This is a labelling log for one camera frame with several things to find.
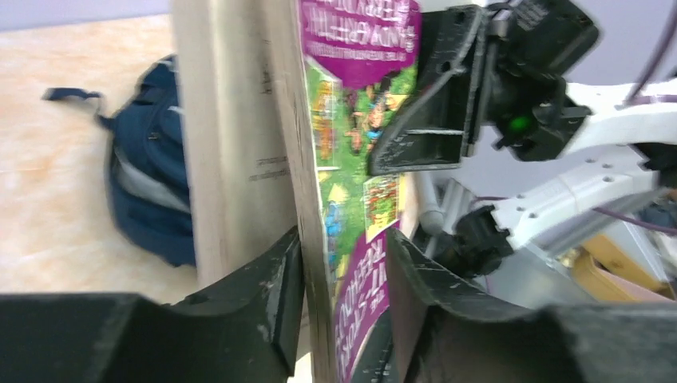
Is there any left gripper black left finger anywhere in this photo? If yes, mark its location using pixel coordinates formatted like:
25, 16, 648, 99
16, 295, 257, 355
1, 229, 304, 383

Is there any navy blue backpack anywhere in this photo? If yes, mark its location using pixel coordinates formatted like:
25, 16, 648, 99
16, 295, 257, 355
43, 54, 196, 267

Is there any purple picture book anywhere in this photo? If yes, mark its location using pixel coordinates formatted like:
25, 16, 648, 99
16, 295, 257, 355
172, 1, 422, 382

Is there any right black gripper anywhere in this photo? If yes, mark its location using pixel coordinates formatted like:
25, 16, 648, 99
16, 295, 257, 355
366, 1, 600, 176

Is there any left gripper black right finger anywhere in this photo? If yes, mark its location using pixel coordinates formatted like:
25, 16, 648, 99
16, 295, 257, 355
386, 229, 676, 382

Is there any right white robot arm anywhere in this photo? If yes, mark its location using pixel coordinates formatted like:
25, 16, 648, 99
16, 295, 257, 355
366, 1, 676, 278

